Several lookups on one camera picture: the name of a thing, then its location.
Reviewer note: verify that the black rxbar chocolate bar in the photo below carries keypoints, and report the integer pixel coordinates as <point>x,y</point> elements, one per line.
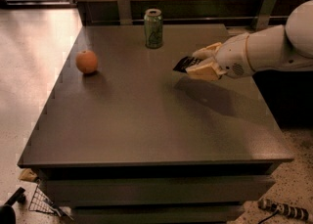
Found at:
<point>186,62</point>

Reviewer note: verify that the wire mesh basket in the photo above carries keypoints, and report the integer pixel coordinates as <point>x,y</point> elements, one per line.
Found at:
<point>42,204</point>

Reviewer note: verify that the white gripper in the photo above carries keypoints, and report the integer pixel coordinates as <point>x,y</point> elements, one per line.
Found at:
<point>232,59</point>

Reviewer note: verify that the black object on floor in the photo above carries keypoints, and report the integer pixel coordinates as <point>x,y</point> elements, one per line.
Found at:
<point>7,213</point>

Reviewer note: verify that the right metal bracket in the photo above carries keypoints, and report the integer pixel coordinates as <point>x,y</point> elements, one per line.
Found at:
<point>262,19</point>

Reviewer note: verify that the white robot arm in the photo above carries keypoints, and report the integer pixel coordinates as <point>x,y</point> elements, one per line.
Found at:
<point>287,47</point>

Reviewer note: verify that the metal bracket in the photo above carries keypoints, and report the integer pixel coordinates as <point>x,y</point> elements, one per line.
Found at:
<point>262,19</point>
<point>124,12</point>

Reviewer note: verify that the grey cabinet with drawers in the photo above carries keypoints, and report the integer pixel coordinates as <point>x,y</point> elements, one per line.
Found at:
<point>139,143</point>

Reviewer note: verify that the orange fruit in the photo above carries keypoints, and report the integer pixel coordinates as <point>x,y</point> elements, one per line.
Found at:
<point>86,61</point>

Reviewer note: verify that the crumpled yellow paper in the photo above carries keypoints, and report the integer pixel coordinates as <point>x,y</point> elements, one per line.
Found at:
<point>28,175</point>

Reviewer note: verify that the power strip on floor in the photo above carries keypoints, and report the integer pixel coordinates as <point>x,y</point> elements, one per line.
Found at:
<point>284,209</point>

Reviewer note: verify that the left metal bracket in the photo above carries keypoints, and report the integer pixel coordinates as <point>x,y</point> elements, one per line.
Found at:
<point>124,12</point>

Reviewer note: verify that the green soda can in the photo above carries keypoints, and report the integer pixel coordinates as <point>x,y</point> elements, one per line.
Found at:
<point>153,23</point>

